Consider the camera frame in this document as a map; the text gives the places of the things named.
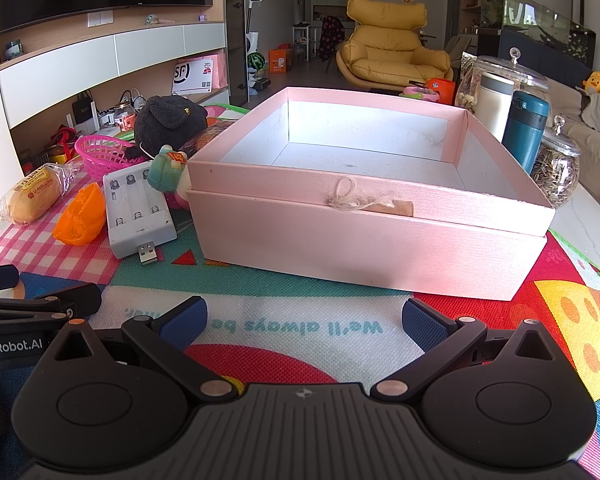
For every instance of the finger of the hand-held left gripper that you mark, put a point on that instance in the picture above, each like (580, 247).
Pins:
(0, 279)
(75, 300)

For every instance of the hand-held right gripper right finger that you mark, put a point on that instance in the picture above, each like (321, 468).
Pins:
(425, 322)

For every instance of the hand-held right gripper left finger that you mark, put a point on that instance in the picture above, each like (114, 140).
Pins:
(182, 322)

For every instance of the orange plastic shell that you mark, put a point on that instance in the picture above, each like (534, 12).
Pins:
(80, 220)

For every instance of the packaged bread roll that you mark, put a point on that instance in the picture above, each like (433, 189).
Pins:
(30, 195)

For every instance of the white battery charger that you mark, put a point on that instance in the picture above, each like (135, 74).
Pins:
(135, 230)

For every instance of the pink cardboard box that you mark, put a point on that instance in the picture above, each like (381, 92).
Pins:
(330, 240)

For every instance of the pink plastic basket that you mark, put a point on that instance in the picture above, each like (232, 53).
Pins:
(100, 157)

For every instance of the black plush toy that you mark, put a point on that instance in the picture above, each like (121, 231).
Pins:
(167, 120)

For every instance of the colourful printed play mat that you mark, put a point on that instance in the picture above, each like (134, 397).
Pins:
(280, 325)

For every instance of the green and pink toy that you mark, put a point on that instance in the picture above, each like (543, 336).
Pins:
(162, 172)

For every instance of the red labelled jar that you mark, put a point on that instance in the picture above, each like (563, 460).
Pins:
(126, 119)

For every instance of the small glass jar of seeds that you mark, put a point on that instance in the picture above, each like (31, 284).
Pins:
(555, 175)

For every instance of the teal thermos bottle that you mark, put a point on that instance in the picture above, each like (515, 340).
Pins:
(525, 130)

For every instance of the white thermos bottle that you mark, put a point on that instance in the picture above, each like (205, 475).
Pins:
(492, 105)

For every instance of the pink toy bowl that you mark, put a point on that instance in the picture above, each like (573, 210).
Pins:
(420, 94)

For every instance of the large glass jar of nuts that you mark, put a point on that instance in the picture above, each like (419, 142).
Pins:
(467, 90)

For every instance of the white courier envelope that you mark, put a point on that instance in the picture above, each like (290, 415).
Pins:
(192, 76)

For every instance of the pink paper bag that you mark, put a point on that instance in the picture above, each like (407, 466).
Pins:
(220, 70)

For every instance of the white and wood TV cabinet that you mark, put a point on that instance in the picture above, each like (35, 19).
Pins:
(150, 50)

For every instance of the yellow leather armchair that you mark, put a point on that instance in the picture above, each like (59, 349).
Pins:
(390, 55)

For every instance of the watermelon ball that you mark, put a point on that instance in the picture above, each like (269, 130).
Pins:
(255, 60)

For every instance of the orange cardboard box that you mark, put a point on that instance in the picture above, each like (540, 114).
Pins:
(280, 60)

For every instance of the white stick vacuum cleaner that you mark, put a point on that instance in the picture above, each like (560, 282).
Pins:
(253, 40)

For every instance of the small green figurine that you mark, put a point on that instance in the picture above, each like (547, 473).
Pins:
(152, 19)

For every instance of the yellow duck toy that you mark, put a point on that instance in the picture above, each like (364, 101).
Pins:
(597, 84)

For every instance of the chair with dotted cloth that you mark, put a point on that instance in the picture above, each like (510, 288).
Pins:
(331, 37)

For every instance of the white trolley shelf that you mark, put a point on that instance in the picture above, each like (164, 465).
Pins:
(302, 40)

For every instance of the glass aquarium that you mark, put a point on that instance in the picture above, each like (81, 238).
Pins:
(540, 20)

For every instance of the white wall socket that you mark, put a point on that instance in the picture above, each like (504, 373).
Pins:
(100, 18)

